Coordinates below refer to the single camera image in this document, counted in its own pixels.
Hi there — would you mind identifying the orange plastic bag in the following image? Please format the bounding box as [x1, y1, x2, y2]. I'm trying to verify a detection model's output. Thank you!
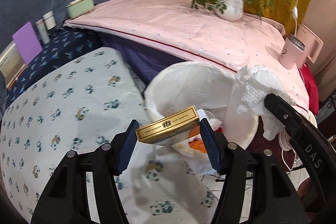
[187, 127, 207, 153]

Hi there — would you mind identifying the gold cigarette box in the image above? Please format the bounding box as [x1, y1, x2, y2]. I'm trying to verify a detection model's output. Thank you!
[135, 106, 200, 146]

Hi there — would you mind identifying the white paper towel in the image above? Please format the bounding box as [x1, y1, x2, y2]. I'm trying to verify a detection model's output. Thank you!
[231, 65, 295, 141]

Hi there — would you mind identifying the white lined trash bin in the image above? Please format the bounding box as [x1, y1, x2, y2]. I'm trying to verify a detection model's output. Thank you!
[143, 60, 259, 177]

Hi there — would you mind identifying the panda print tablecloth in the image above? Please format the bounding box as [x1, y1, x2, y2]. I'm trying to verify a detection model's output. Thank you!
[1, 47, 218, 223]

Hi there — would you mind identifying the red cloth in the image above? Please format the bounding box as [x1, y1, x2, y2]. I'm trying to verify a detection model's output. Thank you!
[298, 63, 319, 115]

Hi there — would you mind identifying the pink thermos cup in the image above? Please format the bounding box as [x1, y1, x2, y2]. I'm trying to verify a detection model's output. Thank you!
[278, 34, 305, 70]

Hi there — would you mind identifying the navy dragonfly print cloth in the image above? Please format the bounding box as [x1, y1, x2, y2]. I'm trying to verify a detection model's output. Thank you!
[6, 27, 102, 106]

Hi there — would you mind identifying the pink tablecloth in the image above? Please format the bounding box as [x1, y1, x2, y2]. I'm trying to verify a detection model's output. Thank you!
[65, 0, 309, 109]

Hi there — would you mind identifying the purple card box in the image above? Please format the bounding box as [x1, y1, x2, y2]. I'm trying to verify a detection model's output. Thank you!
[12, 22, 43, 65]

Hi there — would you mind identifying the beige book box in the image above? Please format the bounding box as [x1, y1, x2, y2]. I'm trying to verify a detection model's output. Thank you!
[1, 40, 26, 89]

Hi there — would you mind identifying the white ceramic plant pot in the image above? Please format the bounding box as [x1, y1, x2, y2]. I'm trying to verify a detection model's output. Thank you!
[214, 0, 244, 22]

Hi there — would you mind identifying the white jar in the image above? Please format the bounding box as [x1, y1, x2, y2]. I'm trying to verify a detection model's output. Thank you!
[43, 11, 56, 30]

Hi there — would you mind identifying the mint green box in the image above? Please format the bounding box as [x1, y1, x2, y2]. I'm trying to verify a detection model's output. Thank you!
[66, 0, 94, 19]

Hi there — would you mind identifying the white slim bottle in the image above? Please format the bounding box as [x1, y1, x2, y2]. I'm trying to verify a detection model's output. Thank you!
[35, 19, 50, 44]

